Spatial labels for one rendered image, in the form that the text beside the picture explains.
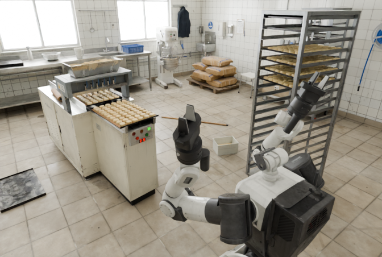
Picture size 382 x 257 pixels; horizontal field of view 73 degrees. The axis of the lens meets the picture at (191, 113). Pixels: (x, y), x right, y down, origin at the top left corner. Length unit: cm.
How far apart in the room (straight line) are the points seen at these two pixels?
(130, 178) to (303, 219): 189
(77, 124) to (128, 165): 75
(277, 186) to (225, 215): 24
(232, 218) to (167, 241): 158
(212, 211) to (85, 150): 226
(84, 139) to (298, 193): 238
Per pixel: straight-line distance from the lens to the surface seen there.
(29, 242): 281
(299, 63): 220
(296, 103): 125
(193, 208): 103
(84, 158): 310
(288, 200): 101
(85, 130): 297
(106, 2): 636
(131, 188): 266
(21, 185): 353
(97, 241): 259
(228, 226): 94
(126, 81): 308
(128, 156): 246
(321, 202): 105
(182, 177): 90
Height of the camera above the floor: 186
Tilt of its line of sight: 23 degrees down
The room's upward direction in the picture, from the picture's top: straight up
